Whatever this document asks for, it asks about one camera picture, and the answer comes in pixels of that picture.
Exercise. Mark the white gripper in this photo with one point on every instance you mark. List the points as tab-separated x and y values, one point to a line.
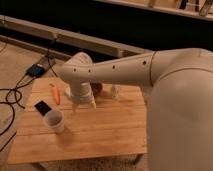
81	93

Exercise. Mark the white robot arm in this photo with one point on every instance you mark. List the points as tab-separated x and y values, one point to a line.
180	104

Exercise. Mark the white ceramic cup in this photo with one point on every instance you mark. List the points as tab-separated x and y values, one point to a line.
54	120

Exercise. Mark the dark red round object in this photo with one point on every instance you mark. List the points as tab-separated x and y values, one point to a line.
96	88

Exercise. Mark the orange carrot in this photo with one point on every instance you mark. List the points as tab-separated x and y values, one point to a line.
56	94

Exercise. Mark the black rectangular block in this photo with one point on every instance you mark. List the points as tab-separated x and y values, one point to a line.
42	108

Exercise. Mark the wooden table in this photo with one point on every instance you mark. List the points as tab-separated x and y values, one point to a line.
114	127

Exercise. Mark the black power adapter box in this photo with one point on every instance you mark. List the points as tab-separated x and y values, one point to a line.
35	71

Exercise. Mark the long wooden beam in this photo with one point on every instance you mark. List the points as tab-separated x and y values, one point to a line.
79	40

